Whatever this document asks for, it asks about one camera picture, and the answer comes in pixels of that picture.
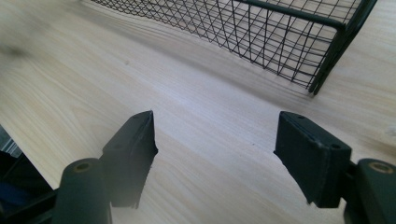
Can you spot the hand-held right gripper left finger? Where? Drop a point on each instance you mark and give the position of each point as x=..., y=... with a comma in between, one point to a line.
x=130, y=155

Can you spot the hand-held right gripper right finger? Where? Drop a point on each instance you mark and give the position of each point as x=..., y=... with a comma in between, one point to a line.
x=314, y=161

